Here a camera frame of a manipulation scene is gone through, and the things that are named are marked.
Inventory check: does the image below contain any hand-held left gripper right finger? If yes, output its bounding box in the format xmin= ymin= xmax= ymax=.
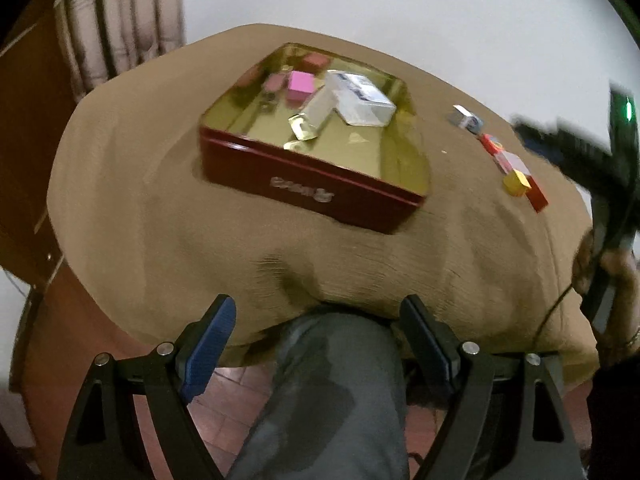
xmin=399 ymin=294 xmax=586 ymax=480

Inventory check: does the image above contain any person's right hand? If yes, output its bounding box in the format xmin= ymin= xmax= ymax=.
xmin=572 ymin=229 xmax=640 ymax=367

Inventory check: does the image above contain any person's right forearm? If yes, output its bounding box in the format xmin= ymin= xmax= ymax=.
xmin=586 ymin=347 xmax=640 ymax=480

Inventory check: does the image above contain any yellow block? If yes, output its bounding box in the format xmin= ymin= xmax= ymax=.
xmin=502 ymin=170 xmax=532 ymax=197

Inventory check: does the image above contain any white printed carton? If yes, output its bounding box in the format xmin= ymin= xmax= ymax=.
xmin=325 ymin=70 xmax=397 ymax=127

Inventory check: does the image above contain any thin black cable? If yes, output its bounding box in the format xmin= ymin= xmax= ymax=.
xmin=530 ymin=280 xmax=587 ymax=352

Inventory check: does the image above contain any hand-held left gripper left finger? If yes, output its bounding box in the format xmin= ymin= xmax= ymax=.
xmin=57 ymin=294 xmax=237 ymax=480

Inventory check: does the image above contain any shiny gold block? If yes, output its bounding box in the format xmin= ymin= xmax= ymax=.
xmin=287 ymin=114 xmax=321 ymax=143

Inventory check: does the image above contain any long red block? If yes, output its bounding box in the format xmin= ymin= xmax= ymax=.
xmin=522 ymin=176 xmax=550 ymax=214

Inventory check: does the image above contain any white quilted cushion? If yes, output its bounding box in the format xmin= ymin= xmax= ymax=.
xmin=52 ymin=0 xmax=189 ymax=104

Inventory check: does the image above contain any person's grey trouser leg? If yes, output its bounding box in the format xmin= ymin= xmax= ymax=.
xmin=226 ymin=311 xmax=412 ymax=480

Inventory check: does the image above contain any red tin box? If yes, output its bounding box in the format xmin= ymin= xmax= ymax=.
xmin=198 ymin=42 xmax=432 ymax=235

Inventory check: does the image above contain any tan tablecloth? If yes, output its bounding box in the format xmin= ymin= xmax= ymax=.
xmin=46 ymin=22 xmax=601 ymax=392

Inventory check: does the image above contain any small red orange block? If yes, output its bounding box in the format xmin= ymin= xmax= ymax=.
xmin=479 ymin=134 xmax=506 ymax=157

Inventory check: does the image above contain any small silver white box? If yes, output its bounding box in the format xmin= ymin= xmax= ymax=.
xmin=447 ymin=104 xmax=485 ymax=134

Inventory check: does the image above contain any pale pink block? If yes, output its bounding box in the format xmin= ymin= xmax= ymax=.
xmin=492 ymin=150 xmax=530 ymax=177

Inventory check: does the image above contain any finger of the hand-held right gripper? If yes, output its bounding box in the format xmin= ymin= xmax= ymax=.
xmin=522 ymin=135 xmax=612 ymax=187
xmin=511 ymin=116 xmax=615 ymax=161

